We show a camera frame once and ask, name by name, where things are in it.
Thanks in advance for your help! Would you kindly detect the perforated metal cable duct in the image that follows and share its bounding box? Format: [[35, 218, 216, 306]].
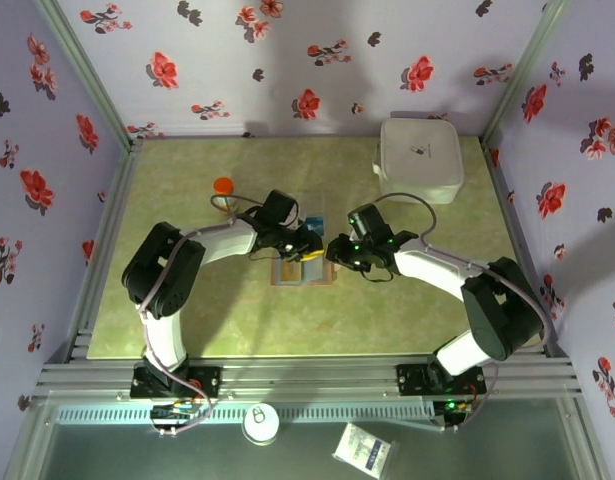
[[54, 403, 438, 425]]

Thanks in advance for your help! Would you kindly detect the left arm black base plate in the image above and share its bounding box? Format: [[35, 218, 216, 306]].
[[130, 366, 223, 400]]

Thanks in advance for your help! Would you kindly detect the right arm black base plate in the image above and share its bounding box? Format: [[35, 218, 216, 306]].
[[395, 363, 488, 396]]

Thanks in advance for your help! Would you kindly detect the white paper packet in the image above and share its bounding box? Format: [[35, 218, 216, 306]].
[[331, 422, 397, 476]]

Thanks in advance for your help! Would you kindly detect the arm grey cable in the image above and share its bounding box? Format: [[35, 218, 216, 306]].
[[369, 192, 548, 432], [136, 193, 268, 436]]

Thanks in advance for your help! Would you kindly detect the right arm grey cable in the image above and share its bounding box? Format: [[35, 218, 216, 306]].
[[369, 192, 548, 432]]

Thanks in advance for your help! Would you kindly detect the aluminium side rail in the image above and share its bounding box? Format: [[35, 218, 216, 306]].
[[479, 134, 571, 359], [61, 139, 144, 364]]

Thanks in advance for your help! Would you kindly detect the left arm grey cable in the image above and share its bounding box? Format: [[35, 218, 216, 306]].
[[136, 193, 268, 436]]

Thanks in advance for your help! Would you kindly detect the aluminium front rail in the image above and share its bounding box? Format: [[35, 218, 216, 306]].
[[31, 355, 584, 401]]

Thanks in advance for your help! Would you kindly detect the orange-lid pill bottle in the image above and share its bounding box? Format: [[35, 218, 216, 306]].
[[212, 177, 237, 214]]

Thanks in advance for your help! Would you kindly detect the white zip case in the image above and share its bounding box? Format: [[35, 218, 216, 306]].
[[371, 117, 464, 205]]

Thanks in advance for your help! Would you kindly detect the white round can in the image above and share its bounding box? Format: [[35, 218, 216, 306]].
[[241, 402, 281, 446]]

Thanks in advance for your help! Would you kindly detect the aluminium frame post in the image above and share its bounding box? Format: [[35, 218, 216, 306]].
[[480, 0, 574, 146], [34, 0, 144, 151]]

